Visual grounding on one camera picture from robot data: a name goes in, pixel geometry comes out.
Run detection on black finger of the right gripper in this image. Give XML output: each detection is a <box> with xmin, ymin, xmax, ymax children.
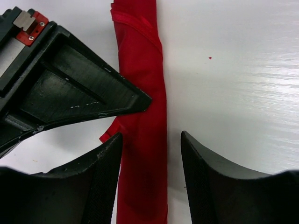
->
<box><xmin>0</xmin><ymin>24</ymin><xmax>152</xmax><ymax>154</ymax></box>

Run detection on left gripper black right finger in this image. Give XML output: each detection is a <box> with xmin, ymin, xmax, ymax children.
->
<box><xmin>181</xmin><ymin>131</ymin><xmax>299</xmax><ymax>224</ymax></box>

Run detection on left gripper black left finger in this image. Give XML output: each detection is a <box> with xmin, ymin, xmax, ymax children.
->
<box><xmin>0</xmin><ymin>133</ymin><xmax>123</xmax><ymax>224</ymax></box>

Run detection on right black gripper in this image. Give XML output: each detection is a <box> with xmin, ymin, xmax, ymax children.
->
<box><xmin>0</xmin><ymin>7</ymin><xmax>57</xmax><ymax>157</ymax></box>

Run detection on red cloth napkin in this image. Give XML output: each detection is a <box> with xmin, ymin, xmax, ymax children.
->
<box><xmin>100</xmin><ymin>0</ymin><xmax>168</xmax><ymax>224</ymax></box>

